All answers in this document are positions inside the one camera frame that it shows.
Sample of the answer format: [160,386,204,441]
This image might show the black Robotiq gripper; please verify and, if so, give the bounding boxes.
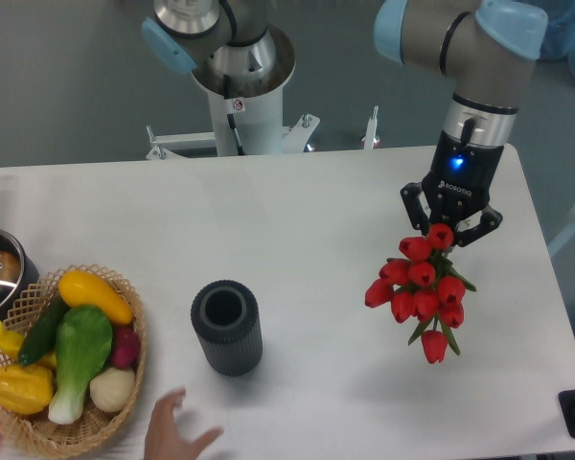
[400,132,504,247]

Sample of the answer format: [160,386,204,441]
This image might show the red tulip bouquet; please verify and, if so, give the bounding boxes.
[364,223,476,364]

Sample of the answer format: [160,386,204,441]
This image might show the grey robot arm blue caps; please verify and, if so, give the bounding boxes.
[142,1,548,246]

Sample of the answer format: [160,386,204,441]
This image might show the dark grey ribbed vase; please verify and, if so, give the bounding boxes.
[191,280,264,377]

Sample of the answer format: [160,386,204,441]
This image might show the person's bare hand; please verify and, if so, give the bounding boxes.
[144,387,224,460]

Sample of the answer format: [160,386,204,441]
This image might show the blue plastic bag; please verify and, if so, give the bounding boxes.
[539,1,575,79]

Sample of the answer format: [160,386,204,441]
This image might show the red radish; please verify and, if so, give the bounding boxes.
[110,326,141,368]

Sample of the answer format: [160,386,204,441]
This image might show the white garlic bulb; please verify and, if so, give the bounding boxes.
[89,367,135,413]

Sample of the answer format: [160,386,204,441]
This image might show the yellow squash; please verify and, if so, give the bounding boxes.
[57,270,134,326]

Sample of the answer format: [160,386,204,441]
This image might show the green bok choy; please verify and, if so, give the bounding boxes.
[48,305,113,426]

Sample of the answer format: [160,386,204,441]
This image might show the woven wicker basket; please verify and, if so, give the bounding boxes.
[0,264,147,459]

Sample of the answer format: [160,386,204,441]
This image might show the green cucumber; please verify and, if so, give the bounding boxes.
[17,294,70,366]

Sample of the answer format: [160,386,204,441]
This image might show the small yellow gourd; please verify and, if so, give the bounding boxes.
[0,320,57,370]

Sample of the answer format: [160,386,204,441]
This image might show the yellow bell pepper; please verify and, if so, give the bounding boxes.
[0,364,55,415]

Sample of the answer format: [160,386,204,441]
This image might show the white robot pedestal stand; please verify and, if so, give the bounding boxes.
[145,23,382,161]

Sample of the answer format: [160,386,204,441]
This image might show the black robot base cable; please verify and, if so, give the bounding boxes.
[222,74,246,157]

